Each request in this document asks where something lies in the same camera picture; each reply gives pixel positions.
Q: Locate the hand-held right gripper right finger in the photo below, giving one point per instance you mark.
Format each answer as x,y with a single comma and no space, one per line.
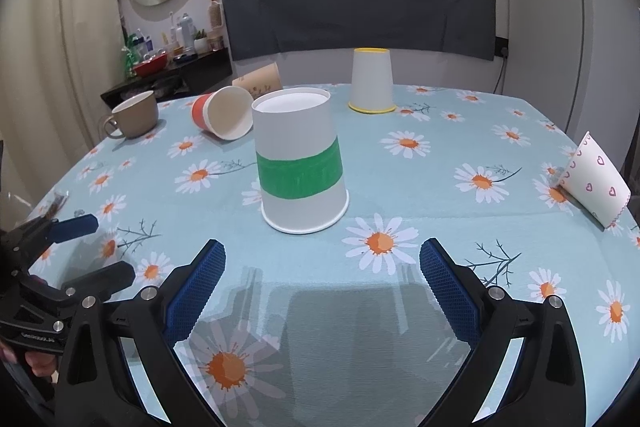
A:
450,292

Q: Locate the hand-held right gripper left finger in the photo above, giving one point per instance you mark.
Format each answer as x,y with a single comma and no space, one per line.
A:
200,292

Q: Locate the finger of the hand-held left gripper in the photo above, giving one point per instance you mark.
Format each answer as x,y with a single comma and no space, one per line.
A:
102,279
75,228

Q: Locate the white paper cup green band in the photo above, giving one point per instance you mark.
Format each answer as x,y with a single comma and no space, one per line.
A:
300,177

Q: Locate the red paper cup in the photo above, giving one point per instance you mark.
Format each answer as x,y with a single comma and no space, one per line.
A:
229,113

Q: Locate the white paper cup pink hearts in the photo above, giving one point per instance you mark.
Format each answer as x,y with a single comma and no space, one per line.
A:
597,182

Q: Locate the brown patterned paper cup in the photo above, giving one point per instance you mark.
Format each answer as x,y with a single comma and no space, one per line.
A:
262,82

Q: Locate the white paper cup yellow rim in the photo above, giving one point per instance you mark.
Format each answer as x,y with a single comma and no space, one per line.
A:
371,82

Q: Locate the person's left hand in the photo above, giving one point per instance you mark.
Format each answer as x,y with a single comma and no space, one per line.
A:
39,362

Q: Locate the blue daisy print tablecloth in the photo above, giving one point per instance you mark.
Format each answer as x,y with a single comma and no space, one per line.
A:
400,187

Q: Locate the beige ceramic mug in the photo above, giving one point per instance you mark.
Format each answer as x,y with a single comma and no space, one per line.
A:
135,117

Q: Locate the red bowl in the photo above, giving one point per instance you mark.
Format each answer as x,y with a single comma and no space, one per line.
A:
150,66

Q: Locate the beige curtain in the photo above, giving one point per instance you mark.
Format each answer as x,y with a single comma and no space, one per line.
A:
75,32

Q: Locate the black shelf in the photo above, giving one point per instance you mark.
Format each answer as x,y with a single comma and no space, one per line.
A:
210,67

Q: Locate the small potted plant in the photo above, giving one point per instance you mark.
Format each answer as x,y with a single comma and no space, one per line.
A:
200,42

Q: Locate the white spray bottle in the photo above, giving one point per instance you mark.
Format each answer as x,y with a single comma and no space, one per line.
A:
185,32

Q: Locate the white refrigerator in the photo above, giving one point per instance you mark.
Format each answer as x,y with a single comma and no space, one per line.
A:
540,32

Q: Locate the black wall socket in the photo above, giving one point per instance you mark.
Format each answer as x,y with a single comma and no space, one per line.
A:
502,48

